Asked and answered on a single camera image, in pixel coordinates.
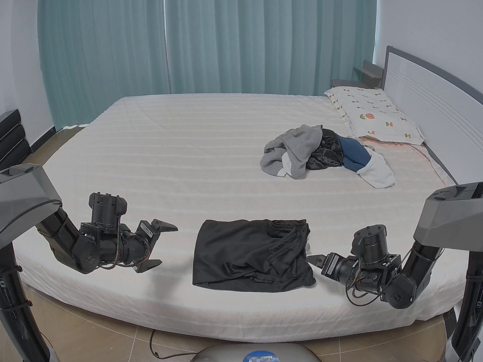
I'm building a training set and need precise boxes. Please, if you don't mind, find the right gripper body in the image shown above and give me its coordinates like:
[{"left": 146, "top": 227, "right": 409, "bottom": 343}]
[{"left": 321, "top": 252, "right": 364, "bottom": 283}]

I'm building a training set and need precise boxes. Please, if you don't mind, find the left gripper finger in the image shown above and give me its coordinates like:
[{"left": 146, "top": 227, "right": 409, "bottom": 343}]
[
  {"left": 151, "top": 219, "right": 179, "bottom": 239},
  {"left": 136, "top": 259, "right": 163, "bottom": 275}
]

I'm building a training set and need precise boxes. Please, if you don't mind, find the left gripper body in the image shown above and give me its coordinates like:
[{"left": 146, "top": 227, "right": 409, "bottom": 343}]
[{"left": 101, "top": 219, "right": 160, "bottom": 273}]

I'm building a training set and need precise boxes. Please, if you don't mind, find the black T-shirt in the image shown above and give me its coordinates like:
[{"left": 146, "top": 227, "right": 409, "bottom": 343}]
[{"left": 192, "top": 219, "right": 316, "bottom": 292}]

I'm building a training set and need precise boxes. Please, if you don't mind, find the bed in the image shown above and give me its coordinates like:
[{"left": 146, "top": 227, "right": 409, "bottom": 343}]
[{"left": 13, "top": 46, "right": 483, "bottom": 342}]

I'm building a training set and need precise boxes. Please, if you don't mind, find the white garment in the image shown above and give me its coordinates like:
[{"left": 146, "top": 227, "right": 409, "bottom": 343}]
[{"left": 356, "top": 150, "right": 395, "bottom": 189}]

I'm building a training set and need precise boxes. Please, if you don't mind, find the dark blue garment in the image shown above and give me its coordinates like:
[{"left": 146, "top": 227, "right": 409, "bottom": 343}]
[{"left": 338, "top": 136, "right": 372, "bottom": 173}]

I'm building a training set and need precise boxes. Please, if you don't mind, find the black shiny garment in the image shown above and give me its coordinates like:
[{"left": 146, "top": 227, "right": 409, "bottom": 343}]
[{"left": 306, "top": 128, "right": 345, "bottom": 172}]

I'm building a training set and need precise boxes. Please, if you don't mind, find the grey garment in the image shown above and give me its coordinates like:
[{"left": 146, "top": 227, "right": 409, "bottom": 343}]
[{"left": 260, "top": 124, "right": 324, "bottom": 180}]

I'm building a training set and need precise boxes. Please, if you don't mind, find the white printed pillow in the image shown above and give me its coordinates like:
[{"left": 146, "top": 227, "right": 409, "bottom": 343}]
[{"left": 325, "top": 86, "right": 427, "bottom": 145}]

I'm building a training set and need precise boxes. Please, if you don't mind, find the black chest of drawers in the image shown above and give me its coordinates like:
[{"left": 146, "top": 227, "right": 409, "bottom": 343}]
[{"left": 0, "top": 109, "right": 31, "bottom": 170}]

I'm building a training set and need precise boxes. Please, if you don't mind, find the blue-green curtain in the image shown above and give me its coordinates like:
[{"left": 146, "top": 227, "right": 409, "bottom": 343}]
[
  {"left": 38, "top": 0, "right": 170, "bottom": 131},
  {"left": 165, "top": 0, "right": 378, "bottom": 96}
]

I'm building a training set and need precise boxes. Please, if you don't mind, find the grey bedside table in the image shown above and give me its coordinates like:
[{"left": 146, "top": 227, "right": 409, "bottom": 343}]
[{"left": 331, "top": 60, "right": 385, "bottom": 89}]

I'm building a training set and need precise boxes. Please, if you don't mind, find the black cable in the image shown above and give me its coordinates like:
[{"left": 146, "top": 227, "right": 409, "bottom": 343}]
[
  {"left": 346, "top": 274, "right": 382, "bottom": 307},
  {"left": 0, "top": 200, "right": 63, "bottom": 237},
  {"left": 149, "top": 330, "right": 197, "bottom": 358}
]

